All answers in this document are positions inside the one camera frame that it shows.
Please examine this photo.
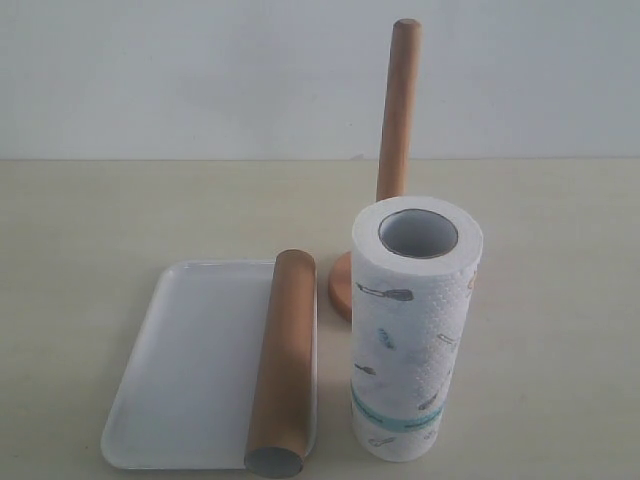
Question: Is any printed paper towel roll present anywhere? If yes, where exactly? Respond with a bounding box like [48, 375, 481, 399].
[350, 196, 483, 462]

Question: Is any brown cardboard tube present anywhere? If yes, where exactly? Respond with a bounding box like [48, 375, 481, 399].
[244, 249, 316, 479]

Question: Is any wooden paper towel holder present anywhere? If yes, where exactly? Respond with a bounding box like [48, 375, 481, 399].
[327, 18, 419, 321]

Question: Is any white rectangular tray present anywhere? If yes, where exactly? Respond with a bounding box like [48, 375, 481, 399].
[101, 258, 317, 470]

